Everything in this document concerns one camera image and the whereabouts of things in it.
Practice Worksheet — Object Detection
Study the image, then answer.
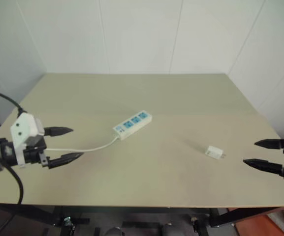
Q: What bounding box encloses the black metal table frame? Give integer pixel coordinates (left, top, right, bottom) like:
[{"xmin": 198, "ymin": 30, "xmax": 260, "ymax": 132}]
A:
[{"xmin": 0, "ymin": 107, "xmax": 284, "ymax": 236}]

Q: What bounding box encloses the thin white cable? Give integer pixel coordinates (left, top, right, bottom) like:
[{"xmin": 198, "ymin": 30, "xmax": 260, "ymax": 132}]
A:
[{"xmin": 45, "ymin": 136, "xmax": 120, "ymax": 151}]

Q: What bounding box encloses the dark rounded shape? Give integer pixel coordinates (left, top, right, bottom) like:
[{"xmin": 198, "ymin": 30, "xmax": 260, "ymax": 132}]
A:
[{"xmin": 105, "ymin": 227, "xmax": 123, "ymax": 236}]

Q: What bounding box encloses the white power strip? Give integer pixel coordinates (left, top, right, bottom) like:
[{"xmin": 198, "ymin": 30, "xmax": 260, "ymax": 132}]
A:
[{"xmin": 112, "ymin": 111, "xmax": 153, "ymax": 142}]

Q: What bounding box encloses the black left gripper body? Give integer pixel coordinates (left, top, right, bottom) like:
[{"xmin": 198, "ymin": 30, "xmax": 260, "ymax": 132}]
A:
[{"xmin": 23, "ymin": 135, "xmax": 52, "ymax": 169}]

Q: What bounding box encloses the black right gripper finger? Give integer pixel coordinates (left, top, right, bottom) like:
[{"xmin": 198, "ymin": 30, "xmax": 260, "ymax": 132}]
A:
[
  {"xmin": 243, "ymin": 158, "xmax": 284, "ymax": 176},
  {"xmin": 254, "ymin": 138, "xmax": 284, "ymax": 151}
]

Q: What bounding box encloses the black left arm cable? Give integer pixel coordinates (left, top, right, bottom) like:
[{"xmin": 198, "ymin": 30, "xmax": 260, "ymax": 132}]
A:
[{"xmin": 0, "ymin": 88, "xmax": 25, "ymax": 205}]

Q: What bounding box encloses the orange floor object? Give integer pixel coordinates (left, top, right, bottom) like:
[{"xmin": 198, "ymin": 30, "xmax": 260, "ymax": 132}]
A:
[{"xmin": 226, "ymin": 206, "xmax": 284, "ymax": 236}]

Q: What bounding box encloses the white plug adapter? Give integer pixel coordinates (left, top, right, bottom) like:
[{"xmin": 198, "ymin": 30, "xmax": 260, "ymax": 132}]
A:
[{"xmin": 204, "ymin": 145, "xmax": 227, "ymax": 161}]

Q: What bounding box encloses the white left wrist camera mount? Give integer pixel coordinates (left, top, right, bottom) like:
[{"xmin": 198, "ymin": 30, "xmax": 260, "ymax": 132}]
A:
[{"xmin": 9, "ymin": 112, "xmax": 45, "ymax": 169}]

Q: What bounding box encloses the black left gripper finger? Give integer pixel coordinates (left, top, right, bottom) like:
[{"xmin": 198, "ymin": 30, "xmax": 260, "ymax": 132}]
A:
[
  {"xmin": 43, "ymin": 126, "xmax": 74, "ymax": 138},
  {"xmin": 48, "ymin": 152, "xmax": 84, "ymax": 170}
]

